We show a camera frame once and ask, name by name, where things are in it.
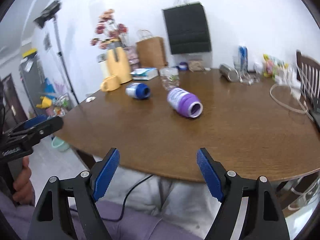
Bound brown paper bag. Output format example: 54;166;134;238
136;29;168;69

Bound crumpled white tissue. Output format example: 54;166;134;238
86;96;95;103

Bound pink textured vase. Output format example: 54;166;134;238
124;46;140;70

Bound yellow thermos jug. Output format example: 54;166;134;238
106;38;132;84

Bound dark wooden door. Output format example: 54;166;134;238
2;74;28;131

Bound person's left hand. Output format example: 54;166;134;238
13;157;35;206

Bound white cable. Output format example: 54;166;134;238
269;64;316;120

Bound blue supplement bottle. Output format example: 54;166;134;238
125;82;151;100

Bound black flat device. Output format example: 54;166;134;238
309;110;320;130

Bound black tripod stand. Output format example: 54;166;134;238
33;0;79;104

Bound tissue box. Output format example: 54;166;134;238
130;68;159;81

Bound wooden chair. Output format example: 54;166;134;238
296;50;319;108

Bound purple white small jar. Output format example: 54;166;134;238
178;62;188;71

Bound yellow mug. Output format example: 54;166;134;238
100;75;120;92

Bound green plastic bucket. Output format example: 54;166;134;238
52;137;70;152

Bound white thermos bottle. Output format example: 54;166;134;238
97;54;110;79

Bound stainless steel tumbler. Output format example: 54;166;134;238
219;64;239;82

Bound glass with blue items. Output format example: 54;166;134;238
233;46;248;74

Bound clear plastic santa cup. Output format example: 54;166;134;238
159;67;180;91

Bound pink dried flowers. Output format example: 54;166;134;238
90;9;128;50

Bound wire shelf with clutter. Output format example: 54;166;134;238
19;48;72;116

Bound purple supplement bottle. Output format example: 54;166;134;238
167;88;203;118

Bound snack packets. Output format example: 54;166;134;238
263;54;289;77

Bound black cable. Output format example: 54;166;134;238
69;174;154;222

